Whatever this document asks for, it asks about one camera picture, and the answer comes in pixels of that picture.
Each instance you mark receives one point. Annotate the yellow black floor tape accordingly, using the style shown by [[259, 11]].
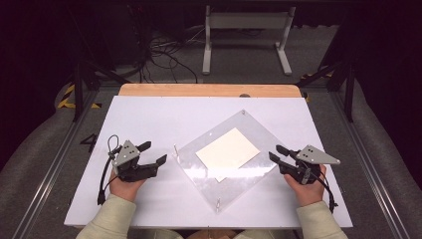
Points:
[[315, 75], [68, 99]]

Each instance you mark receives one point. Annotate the white board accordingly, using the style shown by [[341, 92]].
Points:
[[152, 119]]

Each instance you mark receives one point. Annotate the person's right hand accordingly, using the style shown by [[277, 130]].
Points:
[[310, 194]]

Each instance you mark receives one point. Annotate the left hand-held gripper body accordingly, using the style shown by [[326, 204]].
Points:
[[127, 156]]

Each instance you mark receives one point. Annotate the aluminium floor rail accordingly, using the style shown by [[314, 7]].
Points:
[[368, 166], [49, 172]]

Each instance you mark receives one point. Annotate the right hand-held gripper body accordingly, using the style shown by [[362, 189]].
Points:
[[312, 156]]

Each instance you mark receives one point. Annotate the cream paper sheet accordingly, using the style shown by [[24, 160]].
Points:
[[227, 154]]

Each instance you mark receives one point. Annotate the person's left hand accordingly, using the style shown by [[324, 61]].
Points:
[[124, 189]]

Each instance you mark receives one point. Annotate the black metal stand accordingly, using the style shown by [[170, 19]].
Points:
[[78, 89], [348, 89]]

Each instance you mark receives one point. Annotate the white metal stand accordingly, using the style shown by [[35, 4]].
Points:
[[207, 49]]

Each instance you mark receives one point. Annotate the clear acrylic frame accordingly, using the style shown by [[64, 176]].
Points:
[[239, 186]]

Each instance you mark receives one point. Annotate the wooden table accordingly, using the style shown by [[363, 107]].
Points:
[[199, 90]]

